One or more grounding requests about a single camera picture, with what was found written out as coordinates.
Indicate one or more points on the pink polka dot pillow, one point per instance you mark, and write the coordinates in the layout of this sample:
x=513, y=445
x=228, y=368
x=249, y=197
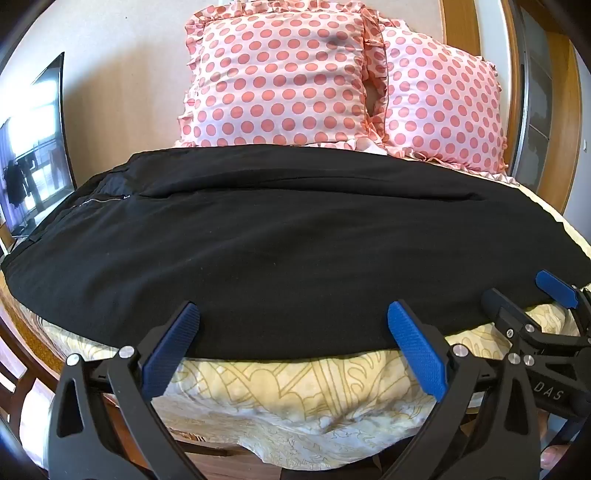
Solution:
x=281, y=78
x=443, y=106

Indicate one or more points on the yellow patterned bed sheet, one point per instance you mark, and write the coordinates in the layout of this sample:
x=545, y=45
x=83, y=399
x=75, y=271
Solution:
x=277, y=397

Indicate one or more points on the person's right hand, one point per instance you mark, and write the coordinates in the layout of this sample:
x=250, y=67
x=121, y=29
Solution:
x=551, y=450

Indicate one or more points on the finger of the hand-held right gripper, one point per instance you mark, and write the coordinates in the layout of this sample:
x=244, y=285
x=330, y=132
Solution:
x=557, y=288
x=501, y=310

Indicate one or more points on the wooden bed frame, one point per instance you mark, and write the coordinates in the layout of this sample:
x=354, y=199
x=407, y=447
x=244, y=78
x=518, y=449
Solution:
x=28, y=342

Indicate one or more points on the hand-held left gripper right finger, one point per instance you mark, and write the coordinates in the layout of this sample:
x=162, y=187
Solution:
x=418, y=353

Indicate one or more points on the wooden door frame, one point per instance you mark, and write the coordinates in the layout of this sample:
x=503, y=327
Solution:
x=569, y=138

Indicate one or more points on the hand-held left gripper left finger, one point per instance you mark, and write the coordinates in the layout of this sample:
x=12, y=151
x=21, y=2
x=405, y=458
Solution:
x=170, y=353

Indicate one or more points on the flat screen television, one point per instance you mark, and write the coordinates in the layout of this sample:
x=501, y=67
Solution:
x=34, y=152

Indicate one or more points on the black pants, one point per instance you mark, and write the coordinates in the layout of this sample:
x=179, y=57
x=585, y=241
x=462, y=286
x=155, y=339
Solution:
x=277, y=249

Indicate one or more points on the grey door panel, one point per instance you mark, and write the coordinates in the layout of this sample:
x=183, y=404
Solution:
x=538, y=92

